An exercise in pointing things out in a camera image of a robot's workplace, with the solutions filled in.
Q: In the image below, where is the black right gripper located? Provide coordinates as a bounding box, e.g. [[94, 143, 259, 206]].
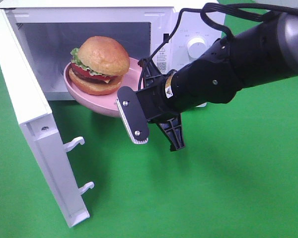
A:
[[136, 58, 185, 152]]

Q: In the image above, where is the pink round plate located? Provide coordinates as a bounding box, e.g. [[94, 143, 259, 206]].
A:
[[64, 58, 142, 117]]

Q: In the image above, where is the burger with lettuce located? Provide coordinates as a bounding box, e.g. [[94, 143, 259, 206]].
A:
[[69, 36, 130, 96]]

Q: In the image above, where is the white microwave door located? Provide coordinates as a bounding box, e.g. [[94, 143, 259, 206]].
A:
[[0, 9, 94, 227]]

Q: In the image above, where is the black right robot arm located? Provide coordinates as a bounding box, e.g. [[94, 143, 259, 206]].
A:
[[130, 11, 298, 151]]

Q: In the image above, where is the upper white dial knob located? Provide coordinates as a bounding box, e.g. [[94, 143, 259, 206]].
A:
[[187, 37, 207, 59]]

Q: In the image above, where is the white microwave oven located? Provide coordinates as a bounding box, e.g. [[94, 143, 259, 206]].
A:
[[0, 0, 205, 114]]

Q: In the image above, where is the green table cloth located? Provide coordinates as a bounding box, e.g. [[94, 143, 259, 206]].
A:
[[0, 0, 298, 238]]

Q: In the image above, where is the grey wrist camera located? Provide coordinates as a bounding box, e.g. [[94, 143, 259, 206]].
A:
[[116, 86, 149, 144]]

